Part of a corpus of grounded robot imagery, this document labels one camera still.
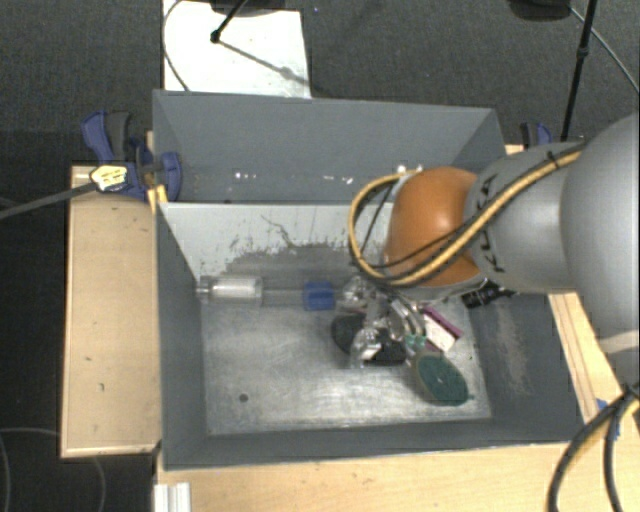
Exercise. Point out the clear plastic bottle blue cap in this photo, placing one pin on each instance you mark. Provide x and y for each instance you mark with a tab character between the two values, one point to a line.
235	290

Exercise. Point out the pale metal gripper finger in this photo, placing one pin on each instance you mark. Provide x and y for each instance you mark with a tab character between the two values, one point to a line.
361	353
374	334

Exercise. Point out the purple and white box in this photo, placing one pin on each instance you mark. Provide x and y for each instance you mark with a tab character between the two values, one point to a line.
442	336

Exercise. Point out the grey metal bin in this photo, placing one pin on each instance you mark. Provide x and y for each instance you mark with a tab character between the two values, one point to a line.
280	380

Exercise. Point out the black cylinder on white bracket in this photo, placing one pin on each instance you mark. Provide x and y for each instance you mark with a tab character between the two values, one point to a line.
481	296

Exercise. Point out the black oval object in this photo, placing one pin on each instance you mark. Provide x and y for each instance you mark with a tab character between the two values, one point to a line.
345	334

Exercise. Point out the pale wood board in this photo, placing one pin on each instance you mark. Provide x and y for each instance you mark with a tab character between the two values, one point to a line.
112	320

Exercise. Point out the dark green round scrubber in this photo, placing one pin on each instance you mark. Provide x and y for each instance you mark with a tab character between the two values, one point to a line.
442	380

